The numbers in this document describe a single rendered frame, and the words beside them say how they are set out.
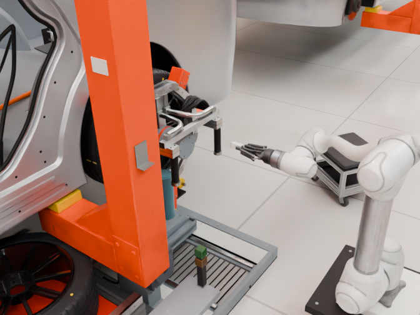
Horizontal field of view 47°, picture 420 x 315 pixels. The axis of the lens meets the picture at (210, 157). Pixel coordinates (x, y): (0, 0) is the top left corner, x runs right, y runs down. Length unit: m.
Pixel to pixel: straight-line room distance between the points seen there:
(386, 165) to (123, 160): 0.89
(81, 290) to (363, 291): 1.15
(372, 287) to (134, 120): 1.13
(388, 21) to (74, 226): 4.20
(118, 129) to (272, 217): 1.82
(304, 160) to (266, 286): 0.89
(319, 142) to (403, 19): 3.41
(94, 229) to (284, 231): 1.43
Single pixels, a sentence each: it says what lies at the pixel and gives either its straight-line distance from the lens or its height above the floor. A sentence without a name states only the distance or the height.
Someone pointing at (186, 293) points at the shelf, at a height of 0.45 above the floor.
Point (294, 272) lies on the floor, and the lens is 2.88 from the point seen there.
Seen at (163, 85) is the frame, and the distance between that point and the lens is 2.39.
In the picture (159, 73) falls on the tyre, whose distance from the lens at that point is 2.41.
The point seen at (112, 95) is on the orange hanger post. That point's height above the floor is 1.38.
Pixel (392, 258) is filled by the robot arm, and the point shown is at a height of 0.59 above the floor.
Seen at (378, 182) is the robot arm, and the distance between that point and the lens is 1.67.
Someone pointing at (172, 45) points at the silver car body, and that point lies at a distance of 2.56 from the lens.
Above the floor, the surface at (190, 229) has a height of 0.13.
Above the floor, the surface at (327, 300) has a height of 0.30.
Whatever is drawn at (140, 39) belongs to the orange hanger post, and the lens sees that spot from 1.60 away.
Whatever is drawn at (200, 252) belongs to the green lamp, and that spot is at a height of 0.66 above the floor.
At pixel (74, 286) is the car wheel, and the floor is 0.50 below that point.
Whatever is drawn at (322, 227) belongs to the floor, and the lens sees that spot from 3.22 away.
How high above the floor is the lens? 1.99
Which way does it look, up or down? 31 degrees down
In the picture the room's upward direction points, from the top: 1 degrees counter-clockwise
